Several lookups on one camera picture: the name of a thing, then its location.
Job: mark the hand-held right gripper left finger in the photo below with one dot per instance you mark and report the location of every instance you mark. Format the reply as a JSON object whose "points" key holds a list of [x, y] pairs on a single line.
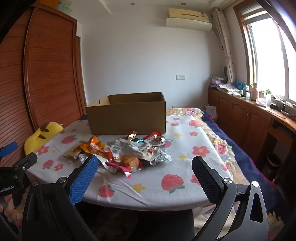
{"points": [[83, 179]]}

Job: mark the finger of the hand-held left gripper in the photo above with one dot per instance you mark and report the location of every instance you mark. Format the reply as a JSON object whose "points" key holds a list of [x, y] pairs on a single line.
{"points": [[26, 161], [8, 148]]}

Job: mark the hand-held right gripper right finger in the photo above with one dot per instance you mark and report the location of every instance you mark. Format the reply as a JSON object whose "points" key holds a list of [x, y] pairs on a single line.
{"points": [[205, 180]]}

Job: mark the clear packet with brown bar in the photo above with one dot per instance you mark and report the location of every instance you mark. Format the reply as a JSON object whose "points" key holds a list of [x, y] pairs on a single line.
{"points": [[72, 154]]}

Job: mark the orange and clear snack packet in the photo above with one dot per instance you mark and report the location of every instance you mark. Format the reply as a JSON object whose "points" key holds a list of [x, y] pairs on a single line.
{"points": [[94, 146]]}

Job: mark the silver foil snack packet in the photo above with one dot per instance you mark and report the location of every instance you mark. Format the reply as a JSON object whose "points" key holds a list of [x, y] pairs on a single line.
{"points": [[163, 157]]}

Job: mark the pink pastry packet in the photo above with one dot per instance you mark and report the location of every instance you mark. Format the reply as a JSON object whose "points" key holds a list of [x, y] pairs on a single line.
{"points": [[129, 163]]}

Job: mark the white printed snack packet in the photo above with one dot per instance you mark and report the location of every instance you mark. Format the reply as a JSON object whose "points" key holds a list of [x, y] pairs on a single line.
{"points": [[131, 147]]}

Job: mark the brown candy wrapper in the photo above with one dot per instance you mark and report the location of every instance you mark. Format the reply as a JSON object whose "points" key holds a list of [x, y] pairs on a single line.
{"points": [[131, 135]]}

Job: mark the teal snack packet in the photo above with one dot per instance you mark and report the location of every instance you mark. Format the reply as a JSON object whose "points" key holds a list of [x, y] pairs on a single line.
{"points": [[138, 140]]}

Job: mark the red and white snack packet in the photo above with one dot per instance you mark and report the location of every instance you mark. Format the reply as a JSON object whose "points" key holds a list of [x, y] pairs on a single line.
{"points": [[153, 136]]}

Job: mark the brown cardboard box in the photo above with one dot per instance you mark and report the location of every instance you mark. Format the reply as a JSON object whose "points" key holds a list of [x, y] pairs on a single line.
{"points": [[127, 120]]}

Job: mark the person's left hand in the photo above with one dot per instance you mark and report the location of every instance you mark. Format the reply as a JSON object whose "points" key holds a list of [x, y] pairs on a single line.
{"points": [[7, 206]]}

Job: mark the yellow plush toy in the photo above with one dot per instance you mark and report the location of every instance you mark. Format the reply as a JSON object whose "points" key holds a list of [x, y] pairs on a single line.
{"points": [[34, 139]]}

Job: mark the strawberry and flower tablecloth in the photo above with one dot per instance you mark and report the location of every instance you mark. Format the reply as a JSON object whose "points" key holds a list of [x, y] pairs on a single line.
{"points": [[161, 166]]}

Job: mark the wooden cabinet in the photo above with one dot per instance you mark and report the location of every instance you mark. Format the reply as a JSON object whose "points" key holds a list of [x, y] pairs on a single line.
{"points": [[242, 125]]}

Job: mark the white paper bag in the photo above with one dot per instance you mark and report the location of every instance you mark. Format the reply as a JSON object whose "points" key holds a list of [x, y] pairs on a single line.
{"points": [[211, 112]]}

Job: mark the black trash bin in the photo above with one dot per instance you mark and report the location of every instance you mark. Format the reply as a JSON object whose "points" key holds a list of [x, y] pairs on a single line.
{"points": [[274, 160]]}

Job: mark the wooden slatted wardrobe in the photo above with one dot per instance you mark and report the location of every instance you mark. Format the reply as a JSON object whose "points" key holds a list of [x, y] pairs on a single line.
{"points": [[46, 69]]}

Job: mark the folded patterned cloth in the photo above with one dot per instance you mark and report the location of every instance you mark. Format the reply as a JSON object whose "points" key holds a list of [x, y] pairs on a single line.
{"points": [[229, 89]]}

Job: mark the pink tissue pack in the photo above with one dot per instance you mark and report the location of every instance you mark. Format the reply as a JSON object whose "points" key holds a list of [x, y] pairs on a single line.
{"points": [[261, 102]]}

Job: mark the pink storage boxes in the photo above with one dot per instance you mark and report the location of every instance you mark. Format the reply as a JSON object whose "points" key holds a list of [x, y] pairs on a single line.
{"points": [[217, 82]]}

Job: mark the blue boxes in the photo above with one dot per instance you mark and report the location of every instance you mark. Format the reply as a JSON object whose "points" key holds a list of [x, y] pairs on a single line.
{"points": [[238, 87]]}

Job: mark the pink bottle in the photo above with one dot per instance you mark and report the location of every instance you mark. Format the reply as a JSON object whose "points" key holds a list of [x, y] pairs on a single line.
{"points": [[254, 92]]}

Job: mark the clear bottle with green cap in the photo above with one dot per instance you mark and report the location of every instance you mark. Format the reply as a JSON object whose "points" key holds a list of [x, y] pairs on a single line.
{"points": [[268, 98]]}

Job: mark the patterned curtain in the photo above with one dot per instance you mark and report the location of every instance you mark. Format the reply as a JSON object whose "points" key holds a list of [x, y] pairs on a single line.
{"points": [[225, 46]]}

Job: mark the orange storage box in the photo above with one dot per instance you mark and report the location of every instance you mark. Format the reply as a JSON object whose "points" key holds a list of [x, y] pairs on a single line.
{"points": [[48, 2]]}

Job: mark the green storage box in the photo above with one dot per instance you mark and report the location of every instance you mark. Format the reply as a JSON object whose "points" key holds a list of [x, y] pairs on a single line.
{"points": [[66, 7]]}

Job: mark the white air deflector panel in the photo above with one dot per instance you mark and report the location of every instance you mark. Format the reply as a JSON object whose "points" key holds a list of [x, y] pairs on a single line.
{"points": [[188, 24]]}

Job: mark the white wall socket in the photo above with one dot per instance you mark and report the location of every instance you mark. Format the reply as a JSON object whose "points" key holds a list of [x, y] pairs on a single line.
{"points": [[177, 106]]}

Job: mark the white wall switch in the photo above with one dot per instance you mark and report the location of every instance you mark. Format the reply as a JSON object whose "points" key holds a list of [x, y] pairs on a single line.
{"points": [[180, 77]]}

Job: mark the wall air conditioner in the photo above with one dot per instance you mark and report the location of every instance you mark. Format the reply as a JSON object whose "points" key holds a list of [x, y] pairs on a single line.
{"points": [[187, 13]]}

